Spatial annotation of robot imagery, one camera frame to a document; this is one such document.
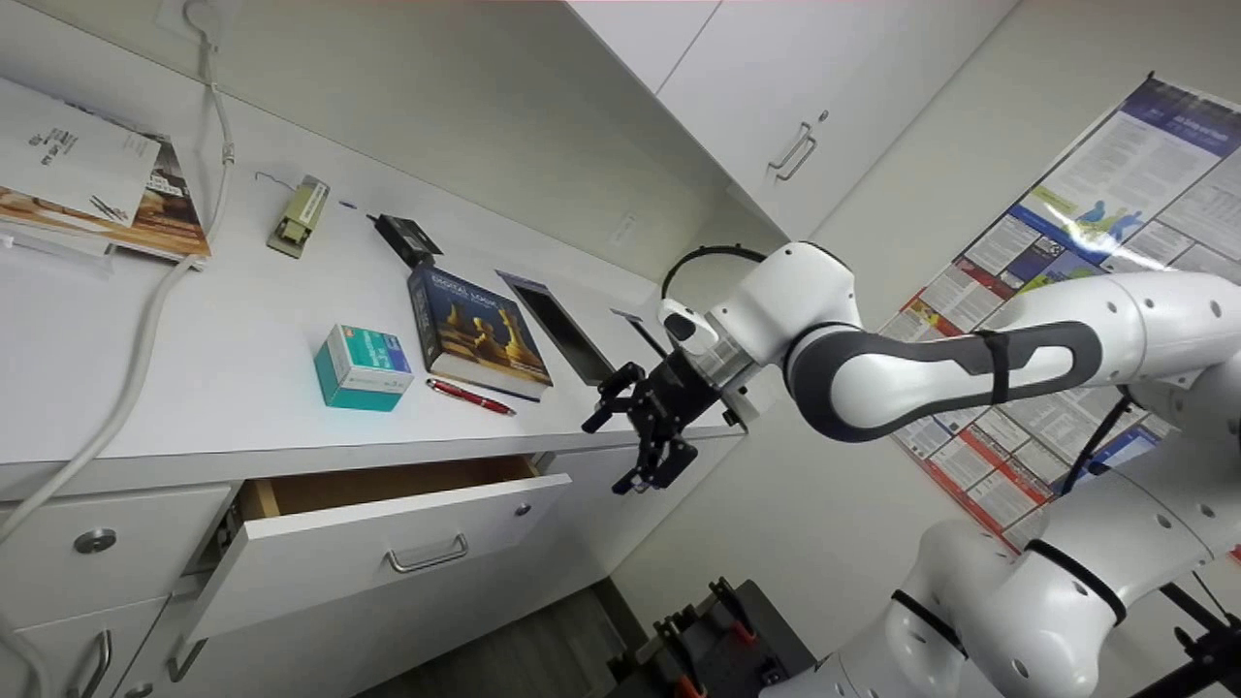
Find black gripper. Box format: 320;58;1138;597
577;351;722;497

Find red pen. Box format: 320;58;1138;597
424;373;521;419

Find wooden drawer with white front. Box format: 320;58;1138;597
168;453;575;652

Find white drawer with round lock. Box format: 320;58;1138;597
0;481;245;636

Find white lower cabinet door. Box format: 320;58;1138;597
535;432;749;585

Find dark blue hardcover book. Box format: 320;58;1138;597
408;261;557;409

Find black and red clamps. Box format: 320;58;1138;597
605;573;817;698

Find teal and white box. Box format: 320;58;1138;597
311;321;415;417

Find small black device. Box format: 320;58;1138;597
363;211;444;272

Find narrow white upper cabinet door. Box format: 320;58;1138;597
561;0;722;93

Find white upper cabinet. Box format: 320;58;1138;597
655;0;1025;250

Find black tripod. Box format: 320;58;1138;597
1127;578;1241;698

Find stack of books and papers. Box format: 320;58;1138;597
0;73;212;268

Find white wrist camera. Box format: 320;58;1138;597
655;299;722;382

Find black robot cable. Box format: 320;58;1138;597
658;239;767;307

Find grey cable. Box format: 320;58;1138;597
0;0;241;554

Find wall poster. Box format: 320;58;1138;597
888;71;1241;546

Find white drawer with metal handle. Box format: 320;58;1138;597
0;595;196;698

